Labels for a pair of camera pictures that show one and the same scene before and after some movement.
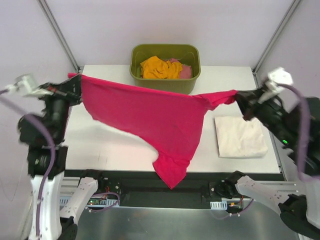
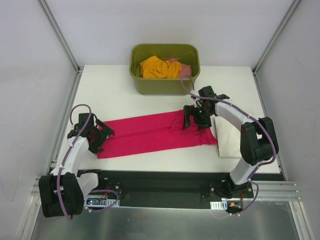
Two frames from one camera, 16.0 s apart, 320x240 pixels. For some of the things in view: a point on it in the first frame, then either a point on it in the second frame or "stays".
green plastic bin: x=172 y=67 stays
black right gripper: x=255 y=104 → x=194 y=117
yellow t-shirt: x=154 y=68 stays
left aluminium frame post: x=45 y=7 stays
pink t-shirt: x=169 y=120 → x=155 y=133
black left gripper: x=64 y=90 → x=100 y=138
